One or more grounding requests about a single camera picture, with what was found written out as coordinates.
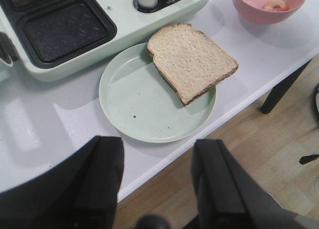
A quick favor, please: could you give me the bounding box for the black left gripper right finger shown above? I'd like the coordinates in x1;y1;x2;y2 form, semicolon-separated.
191;139;319;229

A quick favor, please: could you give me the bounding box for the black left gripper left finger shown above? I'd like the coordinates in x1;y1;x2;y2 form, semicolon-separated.
0;136;124;229

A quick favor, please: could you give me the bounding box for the bread slice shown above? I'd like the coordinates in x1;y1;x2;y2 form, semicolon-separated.
147;23;239;105

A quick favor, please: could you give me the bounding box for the pink bowl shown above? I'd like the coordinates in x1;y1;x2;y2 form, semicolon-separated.
232;0;306;24

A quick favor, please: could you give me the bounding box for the orange shrimp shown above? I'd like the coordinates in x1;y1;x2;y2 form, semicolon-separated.
263;0;289;11

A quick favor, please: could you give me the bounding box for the breakfast maker hinged lid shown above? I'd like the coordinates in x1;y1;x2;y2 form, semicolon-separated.
0;32;18;67

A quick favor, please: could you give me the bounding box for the mint green breakfast maker base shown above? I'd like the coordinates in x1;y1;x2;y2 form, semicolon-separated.
0;0;209;81

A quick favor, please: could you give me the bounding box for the mint green round plate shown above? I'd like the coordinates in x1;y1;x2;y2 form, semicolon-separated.
99;43;216;143

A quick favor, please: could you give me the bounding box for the black table leg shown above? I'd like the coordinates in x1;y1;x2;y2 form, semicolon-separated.
260;60;311;114

